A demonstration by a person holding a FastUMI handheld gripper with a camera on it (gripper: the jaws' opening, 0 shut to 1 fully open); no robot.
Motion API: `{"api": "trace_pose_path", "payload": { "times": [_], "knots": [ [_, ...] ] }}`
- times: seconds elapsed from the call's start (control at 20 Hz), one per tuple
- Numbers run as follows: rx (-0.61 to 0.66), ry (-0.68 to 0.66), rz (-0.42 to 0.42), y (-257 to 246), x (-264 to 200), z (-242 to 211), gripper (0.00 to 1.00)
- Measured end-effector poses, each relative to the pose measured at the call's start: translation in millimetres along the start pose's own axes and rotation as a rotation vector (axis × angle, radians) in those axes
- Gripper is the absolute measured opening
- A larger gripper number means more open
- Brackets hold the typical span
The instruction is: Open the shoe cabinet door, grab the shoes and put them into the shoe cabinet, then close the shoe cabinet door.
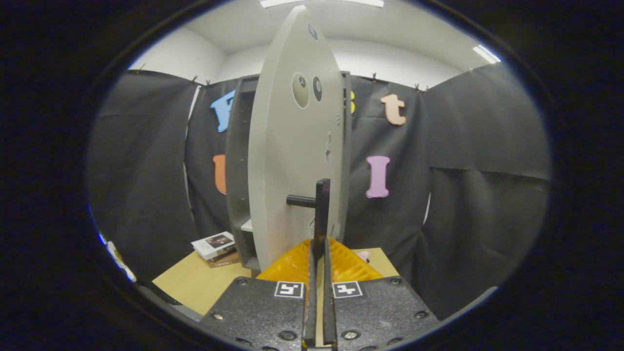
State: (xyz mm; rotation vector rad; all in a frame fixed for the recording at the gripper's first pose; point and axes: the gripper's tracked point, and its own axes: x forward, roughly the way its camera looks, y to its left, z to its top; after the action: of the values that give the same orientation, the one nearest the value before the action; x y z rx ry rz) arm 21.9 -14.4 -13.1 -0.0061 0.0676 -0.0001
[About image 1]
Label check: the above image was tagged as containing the white book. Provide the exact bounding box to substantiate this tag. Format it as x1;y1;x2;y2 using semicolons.
191;231;236;261

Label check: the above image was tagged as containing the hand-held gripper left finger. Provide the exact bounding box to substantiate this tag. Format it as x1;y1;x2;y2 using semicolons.
199;238;318;351

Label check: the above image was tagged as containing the grey shoe cabinet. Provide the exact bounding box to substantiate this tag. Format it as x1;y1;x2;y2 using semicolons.
225;71;353;272

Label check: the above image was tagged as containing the brown book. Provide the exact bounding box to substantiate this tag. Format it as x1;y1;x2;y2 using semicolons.
207;251;241;269

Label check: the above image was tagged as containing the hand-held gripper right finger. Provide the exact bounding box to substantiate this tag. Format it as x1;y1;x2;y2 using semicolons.
322;237;442;351

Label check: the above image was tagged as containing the black backdrop cloth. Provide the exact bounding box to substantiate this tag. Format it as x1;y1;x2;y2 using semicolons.
88;62;551;321

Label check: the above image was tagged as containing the grey shoe cabinet door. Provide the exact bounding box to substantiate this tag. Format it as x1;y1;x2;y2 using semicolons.
247;5;347;272

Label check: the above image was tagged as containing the small ceiling light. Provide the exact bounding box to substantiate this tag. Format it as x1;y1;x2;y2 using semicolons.
472;44;502;64

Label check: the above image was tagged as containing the long ceiling light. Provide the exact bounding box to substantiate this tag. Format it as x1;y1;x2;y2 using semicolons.
260;0;385;8

